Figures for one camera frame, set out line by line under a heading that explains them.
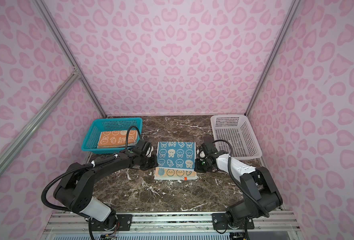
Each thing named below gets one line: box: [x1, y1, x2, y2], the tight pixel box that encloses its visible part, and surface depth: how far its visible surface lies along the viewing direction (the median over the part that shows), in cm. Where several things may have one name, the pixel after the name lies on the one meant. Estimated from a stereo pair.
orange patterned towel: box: [97, 130, 137, 149], surface depth 103 cm
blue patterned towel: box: [154, 141, 197, 180], surface depth 95 cm
